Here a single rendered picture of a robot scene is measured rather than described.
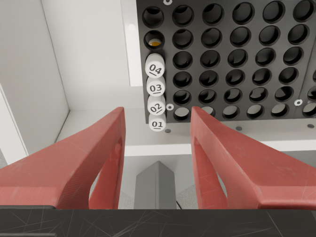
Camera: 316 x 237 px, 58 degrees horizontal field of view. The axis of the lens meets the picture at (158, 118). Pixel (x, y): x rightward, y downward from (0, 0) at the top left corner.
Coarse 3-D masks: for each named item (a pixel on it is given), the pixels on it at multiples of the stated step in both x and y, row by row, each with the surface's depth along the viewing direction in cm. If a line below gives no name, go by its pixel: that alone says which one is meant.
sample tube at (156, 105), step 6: (150, 96) 20; (156, 96) 20; (162, 96) 20; (150, 102) 19; (156, 102) 19; (162, 102) 19; (150, 108) 19; (156, 108) 19; (162, 108) 19; (156, 114) 20
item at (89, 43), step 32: (64, 0) 23; (96, 0) 23; (64, 32) 24; (96, 32) 24; (64, 64) 26; (96, 64) 26; (96, 96) 28; (128, 96) 28; (64, 128) 26; (128, 128) 26; (256, 128) 25; (288, 128) 25
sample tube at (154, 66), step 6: (150, 42) 21; (156, 42) 20; (150, 54) 19; (156, 54) 18; (150, 60) 18; (156, 60) 18; (162, 60) 18; (150, 66) 18; (156, 66) 18; (162, 66) 18; (150, 72) 18; (156, 72) 18; (162, 72) 18
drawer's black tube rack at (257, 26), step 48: (144, 0) 17; (192, 0) 17; (240, 0) 17; (288, 0) 17; (192, 48) 18; (240, 48) 18; (288, 48) 18; (192, 96) 20; (240, 96) 20; (288, 96) 21
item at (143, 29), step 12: (144, 12) 17; (144, 24) 17; (156, 24) 18; (144, 36) 18; (144, 48) 18; (156, 48) 18; (168, 48) 18; (144, 60) 19; (168, 60) 19; (144, 72) 19; (168, 72) 19; (144, 84) 20; (168, 84) 20; (144, 96) 20; (168, 96) 20; (144, 108) 21; (168, 120) 21
